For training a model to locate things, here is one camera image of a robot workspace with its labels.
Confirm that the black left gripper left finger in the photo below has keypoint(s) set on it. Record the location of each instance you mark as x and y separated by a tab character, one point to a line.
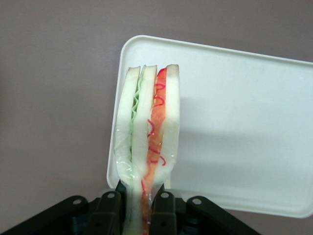
107	213

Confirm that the triangle sandwich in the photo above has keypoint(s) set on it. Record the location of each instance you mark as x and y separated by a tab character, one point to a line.
139	127

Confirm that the cream rectangular serving tray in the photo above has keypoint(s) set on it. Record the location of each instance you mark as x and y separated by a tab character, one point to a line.
244	122

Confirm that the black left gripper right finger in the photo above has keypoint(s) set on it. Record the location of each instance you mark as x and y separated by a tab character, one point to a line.
163	215

